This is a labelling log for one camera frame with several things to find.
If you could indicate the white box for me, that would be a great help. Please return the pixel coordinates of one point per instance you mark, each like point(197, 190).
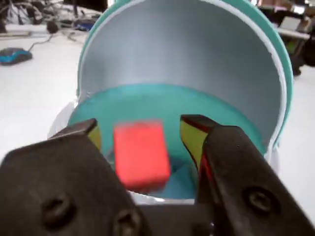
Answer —
point(291, 25)

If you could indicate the teal whale-shaped bin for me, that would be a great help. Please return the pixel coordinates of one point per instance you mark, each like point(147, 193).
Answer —
point(184, 49)

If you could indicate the blue flat device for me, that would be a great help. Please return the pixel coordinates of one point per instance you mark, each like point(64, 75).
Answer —
point(85, 24)

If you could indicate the small black device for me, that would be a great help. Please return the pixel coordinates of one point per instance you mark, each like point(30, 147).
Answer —
point(52, 26)

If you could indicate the red lego block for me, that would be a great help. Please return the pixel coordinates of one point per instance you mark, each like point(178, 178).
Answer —
point(141, 155)

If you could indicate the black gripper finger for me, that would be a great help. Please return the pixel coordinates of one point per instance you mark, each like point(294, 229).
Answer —
point(246, 186)
point(54, 186)

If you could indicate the blue and black mouse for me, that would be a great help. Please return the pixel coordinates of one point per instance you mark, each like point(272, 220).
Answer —
point(14, 56)

